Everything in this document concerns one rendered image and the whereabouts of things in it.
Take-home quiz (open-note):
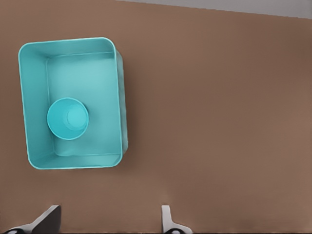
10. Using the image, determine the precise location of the teal rectangular box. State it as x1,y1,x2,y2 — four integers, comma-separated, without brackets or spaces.
18,37,129,171

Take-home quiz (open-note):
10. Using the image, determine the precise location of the teal cup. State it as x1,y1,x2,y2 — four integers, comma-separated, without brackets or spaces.
46,97,89,141

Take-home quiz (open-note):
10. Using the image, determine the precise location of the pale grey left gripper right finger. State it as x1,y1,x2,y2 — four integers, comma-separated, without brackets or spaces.
161,205,193,234

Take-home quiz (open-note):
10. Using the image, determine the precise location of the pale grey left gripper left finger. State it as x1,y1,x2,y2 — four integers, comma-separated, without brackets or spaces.
1,205,62,234

